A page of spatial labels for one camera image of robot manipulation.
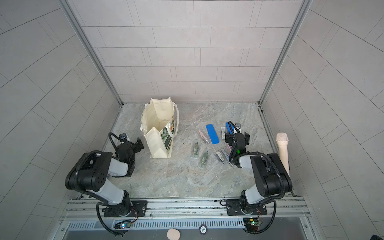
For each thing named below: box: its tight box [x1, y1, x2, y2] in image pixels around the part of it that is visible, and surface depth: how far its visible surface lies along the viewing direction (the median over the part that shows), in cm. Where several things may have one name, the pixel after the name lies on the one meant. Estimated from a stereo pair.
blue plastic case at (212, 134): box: [206, 124, 220, 145], surface depth 101 cm
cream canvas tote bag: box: [139, 97, 180, 159], surface depth 88 cm
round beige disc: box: [167, 228, 181, 240], surface depth 65 cm
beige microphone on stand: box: [276, 132, 290, 176], surface depth 64 cm
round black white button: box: [199, 224, 208, 235], surface depth 68 cm
